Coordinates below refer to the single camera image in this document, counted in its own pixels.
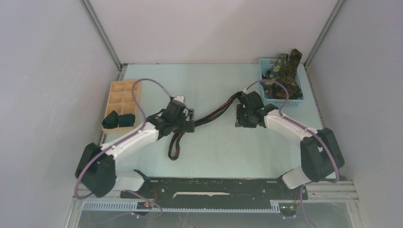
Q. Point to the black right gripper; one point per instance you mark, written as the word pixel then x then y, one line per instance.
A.
pixel 241 109

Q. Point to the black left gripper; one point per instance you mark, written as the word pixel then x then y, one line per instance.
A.
pixel 187 126

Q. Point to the black orange-flower tie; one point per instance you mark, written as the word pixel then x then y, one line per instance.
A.
pixel 174 146

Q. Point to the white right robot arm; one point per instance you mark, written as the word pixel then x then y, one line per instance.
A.
pixel 320 153

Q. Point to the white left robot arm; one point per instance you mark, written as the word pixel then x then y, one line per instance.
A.
pixel 98 167

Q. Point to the navy yellow-flower tie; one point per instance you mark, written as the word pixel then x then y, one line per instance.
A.
pixel 270 70

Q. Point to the light blue plastic basket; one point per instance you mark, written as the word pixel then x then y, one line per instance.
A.
pixel 275 93

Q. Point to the rolled dark green tie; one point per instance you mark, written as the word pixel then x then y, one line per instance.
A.
pixel 126 120

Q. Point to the dark gold-patterned tie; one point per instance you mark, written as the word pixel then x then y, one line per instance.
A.
pixel 288 75

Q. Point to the wooden compartment organizer box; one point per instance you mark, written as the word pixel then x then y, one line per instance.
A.
pixel 120 98

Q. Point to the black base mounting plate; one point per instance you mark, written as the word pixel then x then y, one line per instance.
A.
pixel 214 193

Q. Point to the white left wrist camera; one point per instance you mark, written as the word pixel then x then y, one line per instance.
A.
pixel 179 98

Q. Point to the light blue cable duct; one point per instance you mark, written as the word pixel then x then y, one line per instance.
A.
pixel 139 206

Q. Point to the aluminium frame rail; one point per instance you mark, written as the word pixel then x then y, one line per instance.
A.
pixel 326 192

